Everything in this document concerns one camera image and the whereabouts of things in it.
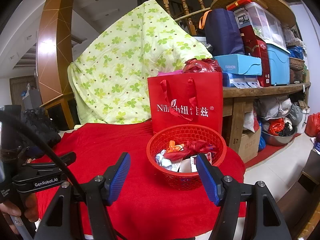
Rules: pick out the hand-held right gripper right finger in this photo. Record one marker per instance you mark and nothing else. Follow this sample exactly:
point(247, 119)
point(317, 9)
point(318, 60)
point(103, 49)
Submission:
point(206, 180)

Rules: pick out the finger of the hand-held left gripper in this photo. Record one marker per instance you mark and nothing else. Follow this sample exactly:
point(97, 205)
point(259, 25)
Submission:
point(67, 158)

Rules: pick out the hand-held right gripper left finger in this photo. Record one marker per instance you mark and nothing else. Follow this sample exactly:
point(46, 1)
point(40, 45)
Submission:
point(120, 177)

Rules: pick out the white red thin box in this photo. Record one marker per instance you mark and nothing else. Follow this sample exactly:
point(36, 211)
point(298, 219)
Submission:
point(208, 158)

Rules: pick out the yellow white small box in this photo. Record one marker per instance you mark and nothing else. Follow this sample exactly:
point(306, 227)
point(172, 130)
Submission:
point(187, 166)

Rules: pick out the red plastic mesh basket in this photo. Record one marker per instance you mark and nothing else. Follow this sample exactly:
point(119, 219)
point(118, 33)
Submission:
point(180, 180)

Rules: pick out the white paper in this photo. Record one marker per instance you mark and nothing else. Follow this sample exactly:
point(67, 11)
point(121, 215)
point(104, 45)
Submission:
point(162, 160)

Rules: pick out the orange wrapper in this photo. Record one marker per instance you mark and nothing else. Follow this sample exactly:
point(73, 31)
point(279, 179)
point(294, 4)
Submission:
point(172, 147)

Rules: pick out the person's left hand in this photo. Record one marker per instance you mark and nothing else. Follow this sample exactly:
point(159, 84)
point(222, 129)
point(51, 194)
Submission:
point(31, 207)

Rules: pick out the black jacket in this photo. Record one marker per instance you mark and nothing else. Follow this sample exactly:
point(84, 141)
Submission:
point(42, 127)

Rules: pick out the red blanket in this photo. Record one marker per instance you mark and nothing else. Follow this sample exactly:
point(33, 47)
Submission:
point(105, 140)

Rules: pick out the wooden cabinet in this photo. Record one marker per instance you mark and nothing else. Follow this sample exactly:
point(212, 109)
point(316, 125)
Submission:
point(57, 117)

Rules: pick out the brown cardboard box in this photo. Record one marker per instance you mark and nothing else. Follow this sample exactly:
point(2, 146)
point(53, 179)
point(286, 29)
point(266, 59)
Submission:
point(250, 145)

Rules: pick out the dark knitted cloth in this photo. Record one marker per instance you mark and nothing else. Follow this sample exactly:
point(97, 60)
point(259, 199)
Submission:
point(10, 135)

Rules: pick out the red floor mat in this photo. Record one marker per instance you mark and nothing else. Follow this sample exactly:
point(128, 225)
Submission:
point(270, 152)

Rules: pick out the white plastic bag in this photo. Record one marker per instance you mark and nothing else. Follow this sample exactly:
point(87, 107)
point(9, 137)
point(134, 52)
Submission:
point(250, 121)

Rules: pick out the metal basin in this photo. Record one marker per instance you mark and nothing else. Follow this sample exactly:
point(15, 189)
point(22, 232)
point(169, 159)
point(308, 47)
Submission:
point(275, 140)

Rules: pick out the brown wooden door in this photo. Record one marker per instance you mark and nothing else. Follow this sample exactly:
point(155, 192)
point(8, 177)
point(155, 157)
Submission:
point(17, 87)

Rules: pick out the red paper gift bag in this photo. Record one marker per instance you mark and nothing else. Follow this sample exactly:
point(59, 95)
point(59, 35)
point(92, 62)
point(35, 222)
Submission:
point(207, 92)

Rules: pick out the orange red plastic bag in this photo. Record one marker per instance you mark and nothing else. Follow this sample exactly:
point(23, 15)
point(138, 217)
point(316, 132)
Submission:
point(276, 126)

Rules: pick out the wooden table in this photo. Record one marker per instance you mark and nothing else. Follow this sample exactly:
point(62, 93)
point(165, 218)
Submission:
point(250, 92)

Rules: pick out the white plastic sack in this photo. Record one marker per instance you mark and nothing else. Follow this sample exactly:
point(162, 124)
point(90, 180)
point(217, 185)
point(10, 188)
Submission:
point(275, 107)

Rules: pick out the blue white box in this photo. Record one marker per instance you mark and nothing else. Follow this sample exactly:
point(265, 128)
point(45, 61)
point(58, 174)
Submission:
point(232, 80)

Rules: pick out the dark wooden furniture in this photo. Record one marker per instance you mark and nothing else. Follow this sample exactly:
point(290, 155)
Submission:
point(310, 162)

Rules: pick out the green floral quilt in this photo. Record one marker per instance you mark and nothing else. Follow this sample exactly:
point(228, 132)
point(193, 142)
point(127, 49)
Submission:
point(120, 67)

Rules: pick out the white plastic bucket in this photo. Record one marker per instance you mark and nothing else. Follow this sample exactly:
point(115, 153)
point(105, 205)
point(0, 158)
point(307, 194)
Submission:
point(302, 120)

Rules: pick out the glossy red plastic bag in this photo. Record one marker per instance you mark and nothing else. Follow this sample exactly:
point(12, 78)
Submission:
point(200, 66)

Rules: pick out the light blue shoebox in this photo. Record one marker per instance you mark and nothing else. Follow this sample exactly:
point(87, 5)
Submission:
point(235, 63)

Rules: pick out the tall red box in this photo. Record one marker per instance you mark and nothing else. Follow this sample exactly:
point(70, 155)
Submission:
point(260, 62)

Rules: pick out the blue plastic storage box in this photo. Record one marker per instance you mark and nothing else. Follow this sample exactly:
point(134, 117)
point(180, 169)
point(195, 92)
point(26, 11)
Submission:
point(277, 65)

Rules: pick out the wicker basket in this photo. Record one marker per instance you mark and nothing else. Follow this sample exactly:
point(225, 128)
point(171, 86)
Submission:
point(296, 63)

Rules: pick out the dark blue plastic bag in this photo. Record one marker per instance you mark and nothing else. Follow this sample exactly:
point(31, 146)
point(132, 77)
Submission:
point(295, 52)

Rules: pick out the clear plastic storage box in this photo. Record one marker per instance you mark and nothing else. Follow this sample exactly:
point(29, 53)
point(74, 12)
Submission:
point(262, 22)

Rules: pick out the wooden stair railing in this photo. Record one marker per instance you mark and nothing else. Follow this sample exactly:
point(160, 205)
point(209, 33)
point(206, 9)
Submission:
point(185, 7)

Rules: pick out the dark red flat box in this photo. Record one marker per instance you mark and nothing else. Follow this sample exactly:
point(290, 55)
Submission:
point(237, 5)

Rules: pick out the round wooden board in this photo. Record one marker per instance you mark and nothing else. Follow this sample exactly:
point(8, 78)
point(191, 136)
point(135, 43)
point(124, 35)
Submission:
point(275, 5)

